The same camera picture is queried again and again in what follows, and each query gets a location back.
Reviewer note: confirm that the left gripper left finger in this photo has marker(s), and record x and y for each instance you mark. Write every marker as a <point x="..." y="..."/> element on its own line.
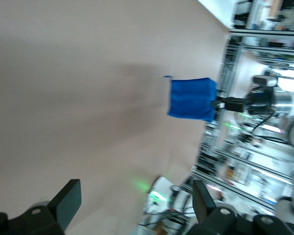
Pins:
<point x="66" y="203"/>

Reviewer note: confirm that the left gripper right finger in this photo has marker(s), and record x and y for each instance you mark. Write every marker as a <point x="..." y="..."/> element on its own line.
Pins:
<point x="205" y="208"/>

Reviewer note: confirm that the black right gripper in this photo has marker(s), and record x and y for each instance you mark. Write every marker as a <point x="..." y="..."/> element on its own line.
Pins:
<point x="250" y="104"/>

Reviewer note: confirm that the blue microfibre towel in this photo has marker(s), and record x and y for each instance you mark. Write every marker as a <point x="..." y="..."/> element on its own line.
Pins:
<point x="191" y="100"/>

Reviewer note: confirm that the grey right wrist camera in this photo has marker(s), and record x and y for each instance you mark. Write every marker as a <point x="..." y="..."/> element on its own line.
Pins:
<point x="264" y="80"/>

